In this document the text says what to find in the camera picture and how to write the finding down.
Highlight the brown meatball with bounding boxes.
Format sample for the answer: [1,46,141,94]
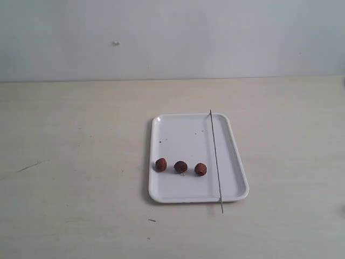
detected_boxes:
[194,163,207,176]
[174,161,188,174]
[155,158,167,172]

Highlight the thin metal skewer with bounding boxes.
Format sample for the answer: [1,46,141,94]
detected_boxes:
[209,109,224,214]

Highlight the white rectangular plastic tray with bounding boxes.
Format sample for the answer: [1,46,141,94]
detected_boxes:
[148,113,249,203]

